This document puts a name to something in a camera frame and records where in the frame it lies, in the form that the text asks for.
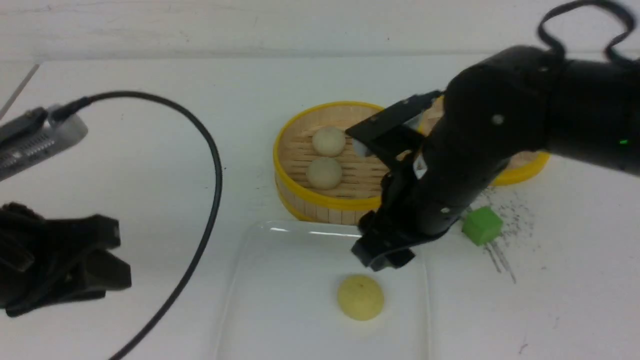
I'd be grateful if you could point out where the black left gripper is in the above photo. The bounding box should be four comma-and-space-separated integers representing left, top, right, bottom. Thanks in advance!
0, 202, 132, 318

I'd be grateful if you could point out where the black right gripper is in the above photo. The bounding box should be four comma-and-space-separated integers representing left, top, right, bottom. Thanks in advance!
346, 91, 506, 251

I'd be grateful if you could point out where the beige steamed bun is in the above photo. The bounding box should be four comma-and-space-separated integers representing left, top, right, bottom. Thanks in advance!
305, 157, 343, 191

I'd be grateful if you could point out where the pale steamed bun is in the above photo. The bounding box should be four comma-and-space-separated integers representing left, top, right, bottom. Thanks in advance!
311, 126, 346, 158

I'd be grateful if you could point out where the yellow steamed bun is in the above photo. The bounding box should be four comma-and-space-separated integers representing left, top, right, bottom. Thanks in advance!
336, 275, 386, 322

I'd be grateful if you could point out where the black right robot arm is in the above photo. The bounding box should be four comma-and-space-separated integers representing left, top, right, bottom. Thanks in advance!
1, 0, 639, 317

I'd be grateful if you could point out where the white square plate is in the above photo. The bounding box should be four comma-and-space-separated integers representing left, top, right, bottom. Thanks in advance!
213, 221, 432, 360

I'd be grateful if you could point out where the green cube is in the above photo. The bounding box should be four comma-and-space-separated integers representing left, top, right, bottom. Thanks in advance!
462, 206, 505, 247

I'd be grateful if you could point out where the bamboo steamer lid yellow rim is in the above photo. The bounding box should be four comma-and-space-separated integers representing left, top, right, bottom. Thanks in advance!
417, 95, 551, 187

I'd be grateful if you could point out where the bamboo steamer basket yellow rim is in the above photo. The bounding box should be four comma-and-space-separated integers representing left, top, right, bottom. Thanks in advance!
272, 101, 388, 226

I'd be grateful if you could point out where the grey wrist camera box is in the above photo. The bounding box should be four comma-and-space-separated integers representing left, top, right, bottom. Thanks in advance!
0, 104, 89, 181

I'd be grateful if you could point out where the black camera cable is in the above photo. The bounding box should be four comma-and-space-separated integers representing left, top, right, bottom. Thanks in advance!
50, 90, 224, 360

